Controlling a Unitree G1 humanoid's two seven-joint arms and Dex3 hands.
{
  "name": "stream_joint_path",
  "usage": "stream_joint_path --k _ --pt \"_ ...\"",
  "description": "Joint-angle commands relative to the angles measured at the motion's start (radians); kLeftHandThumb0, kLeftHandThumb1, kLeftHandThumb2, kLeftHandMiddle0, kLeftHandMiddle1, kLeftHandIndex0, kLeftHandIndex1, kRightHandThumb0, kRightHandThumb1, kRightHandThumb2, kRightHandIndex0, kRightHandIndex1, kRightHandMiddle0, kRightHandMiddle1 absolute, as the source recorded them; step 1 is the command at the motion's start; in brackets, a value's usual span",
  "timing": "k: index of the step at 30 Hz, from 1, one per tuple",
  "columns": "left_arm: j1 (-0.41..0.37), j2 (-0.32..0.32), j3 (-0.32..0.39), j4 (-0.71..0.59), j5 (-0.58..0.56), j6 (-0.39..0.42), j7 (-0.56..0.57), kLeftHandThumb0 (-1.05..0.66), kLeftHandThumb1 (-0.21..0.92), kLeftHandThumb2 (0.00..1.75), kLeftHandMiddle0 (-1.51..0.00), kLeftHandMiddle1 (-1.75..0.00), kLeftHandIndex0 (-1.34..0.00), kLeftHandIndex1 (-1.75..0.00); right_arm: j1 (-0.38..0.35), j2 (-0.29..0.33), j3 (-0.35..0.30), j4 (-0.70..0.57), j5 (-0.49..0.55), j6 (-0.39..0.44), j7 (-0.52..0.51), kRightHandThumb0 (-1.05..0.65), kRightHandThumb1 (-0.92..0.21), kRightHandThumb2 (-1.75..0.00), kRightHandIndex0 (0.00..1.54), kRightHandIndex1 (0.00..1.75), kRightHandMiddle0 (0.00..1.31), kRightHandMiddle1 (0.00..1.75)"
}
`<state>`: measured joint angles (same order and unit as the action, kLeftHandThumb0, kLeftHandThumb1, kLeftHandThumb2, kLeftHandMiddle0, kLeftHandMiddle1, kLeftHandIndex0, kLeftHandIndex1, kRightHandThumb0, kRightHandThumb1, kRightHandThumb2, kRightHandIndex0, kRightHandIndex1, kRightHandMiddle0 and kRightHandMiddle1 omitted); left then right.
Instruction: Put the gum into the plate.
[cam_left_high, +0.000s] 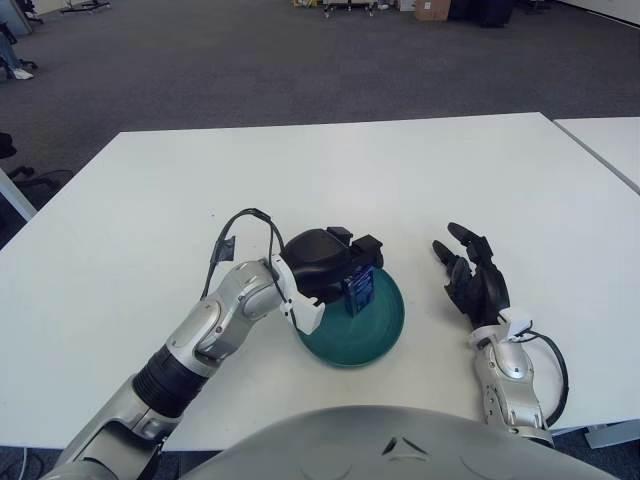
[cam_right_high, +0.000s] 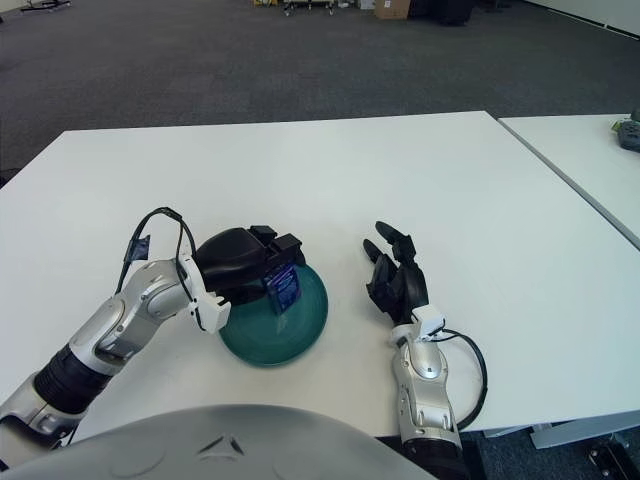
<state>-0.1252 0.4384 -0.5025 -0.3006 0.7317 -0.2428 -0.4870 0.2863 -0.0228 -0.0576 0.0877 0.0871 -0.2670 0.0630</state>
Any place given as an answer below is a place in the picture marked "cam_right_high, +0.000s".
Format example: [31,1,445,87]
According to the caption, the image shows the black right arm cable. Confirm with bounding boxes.
[429,327,489,431]

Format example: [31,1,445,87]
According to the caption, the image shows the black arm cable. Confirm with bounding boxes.
[114,207,201,296]
[429,327,489,431]

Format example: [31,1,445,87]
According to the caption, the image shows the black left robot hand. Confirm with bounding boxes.
[193,224,307,304]

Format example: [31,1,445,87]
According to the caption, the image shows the green round plate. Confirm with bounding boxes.
[218,262,330,370]

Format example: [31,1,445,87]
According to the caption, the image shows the brown cardboard box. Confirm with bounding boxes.
[374,0,412,20]

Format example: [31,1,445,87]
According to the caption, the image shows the grey table foot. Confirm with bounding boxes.
[482,417,640,449]

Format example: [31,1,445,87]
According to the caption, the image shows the grey robot torso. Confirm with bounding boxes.
[0,403,431,480]

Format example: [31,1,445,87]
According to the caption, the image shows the black cabinet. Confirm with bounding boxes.
[410,0,474,26]

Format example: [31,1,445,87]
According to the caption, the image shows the grey green device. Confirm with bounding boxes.
[612,112,640,150]

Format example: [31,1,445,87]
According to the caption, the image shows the blue gum pack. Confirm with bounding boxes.
[263,263,303,315]

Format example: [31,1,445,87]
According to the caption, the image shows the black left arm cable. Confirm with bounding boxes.
[114,207,201,296]

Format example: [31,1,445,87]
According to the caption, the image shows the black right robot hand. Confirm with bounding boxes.
[363,220,430,326]

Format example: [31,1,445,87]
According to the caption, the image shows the black table caster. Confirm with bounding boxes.
[587,434,640,476]

